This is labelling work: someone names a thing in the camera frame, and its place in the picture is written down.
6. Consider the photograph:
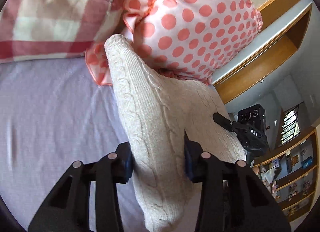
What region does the wooden bed headboard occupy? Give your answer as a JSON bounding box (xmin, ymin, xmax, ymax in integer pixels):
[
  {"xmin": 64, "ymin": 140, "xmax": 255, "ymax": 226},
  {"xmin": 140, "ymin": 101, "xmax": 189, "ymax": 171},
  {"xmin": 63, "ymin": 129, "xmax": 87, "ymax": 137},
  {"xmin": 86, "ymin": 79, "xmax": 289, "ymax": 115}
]
[{"xmin": 214, "ymin": 0, "xmax": 312, "ymax": 103}]

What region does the pink polka dot pillow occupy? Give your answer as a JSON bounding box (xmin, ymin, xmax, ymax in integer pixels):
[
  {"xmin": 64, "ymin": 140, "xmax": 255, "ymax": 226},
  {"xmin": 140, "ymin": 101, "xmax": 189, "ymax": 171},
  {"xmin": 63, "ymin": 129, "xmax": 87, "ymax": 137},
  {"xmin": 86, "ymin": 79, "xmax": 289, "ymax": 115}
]
[{"xmin": 85, "ymin": 0, "xmax": 263, "ymax": 86}]

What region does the wooden bookshelf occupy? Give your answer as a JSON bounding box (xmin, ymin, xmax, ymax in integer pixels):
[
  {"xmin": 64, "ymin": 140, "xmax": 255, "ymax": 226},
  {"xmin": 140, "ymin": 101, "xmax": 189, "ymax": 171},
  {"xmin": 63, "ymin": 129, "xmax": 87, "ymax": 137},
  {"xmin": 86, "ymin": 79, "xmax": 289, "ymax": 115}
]
[{"xmin": 254, "ymin": 126, "xmax": 319, "ymax": 222}]

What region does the person's right hand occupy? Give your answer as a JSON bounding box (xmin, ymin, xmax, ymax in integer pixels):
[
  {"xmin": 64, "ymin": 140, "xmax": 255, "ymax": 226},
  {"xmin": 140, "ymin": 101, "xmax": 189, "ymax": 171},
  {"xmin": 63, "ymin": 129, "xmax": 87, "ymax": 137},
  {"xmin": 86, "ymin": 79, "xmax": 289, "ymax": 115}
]
[{"xmin": 252, "ymin": 166, "xmax": 260, "ymax": 175}]

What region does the barred window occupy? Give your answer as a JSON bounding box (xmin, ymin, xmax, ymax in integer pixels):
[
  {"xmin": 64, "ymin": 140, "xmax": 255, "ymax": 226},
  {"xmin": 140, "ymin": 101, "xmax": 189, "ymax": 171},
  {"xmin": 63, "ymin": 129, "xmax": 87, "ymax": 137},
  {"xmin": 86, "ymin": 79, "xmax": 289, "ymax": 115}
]
[{"xmin": 280, "ymin": 104, "xmax": 300, "ymax": 146}]

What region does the cream cable-knit sweater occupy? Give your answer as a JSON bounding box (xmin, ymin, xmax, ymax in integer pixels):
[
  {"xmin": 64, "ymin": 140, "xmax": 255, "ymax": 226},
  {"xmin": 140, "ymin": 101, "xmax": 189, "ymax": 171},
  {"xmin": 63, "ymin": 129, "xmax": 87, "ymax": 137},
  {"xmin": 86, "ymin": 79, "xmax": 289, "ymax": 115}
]
[{"xmin": 105, "ymin": 34, "xmax": 246, "ymax": 231}]

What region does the lavender bed sheet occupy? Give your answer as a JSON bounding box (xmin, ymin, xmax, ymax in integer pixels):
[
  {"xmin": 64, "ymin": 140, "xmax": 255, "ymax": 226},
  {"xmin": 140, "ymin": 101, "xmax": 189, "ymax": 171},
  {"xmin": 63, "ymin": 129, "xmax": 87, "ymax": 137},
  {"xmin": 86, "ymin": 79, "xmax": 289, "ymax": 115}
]
[{"xmin": 0, "ymin": 56, "xmax": 203, "ymax": 232}]

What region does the red checkered pillow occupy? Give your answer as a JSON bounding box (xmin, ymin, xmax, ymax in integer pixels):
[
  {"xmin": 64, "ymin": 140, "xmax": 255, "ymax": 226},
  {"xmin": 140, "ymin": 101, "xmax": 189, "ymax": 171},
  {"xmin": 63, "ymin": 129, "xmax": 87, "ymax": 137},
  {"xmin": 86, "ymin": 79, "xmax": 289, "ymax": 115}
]
[{"xmin": 1, "ymin": 0, "xmax": 123, "ymax": 63}]

